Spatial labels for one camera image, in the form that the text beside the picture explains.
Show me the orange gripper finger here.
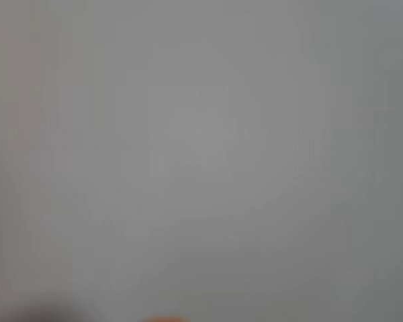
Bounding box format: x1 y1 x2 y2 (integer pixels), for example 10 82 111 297
142 315 190 322

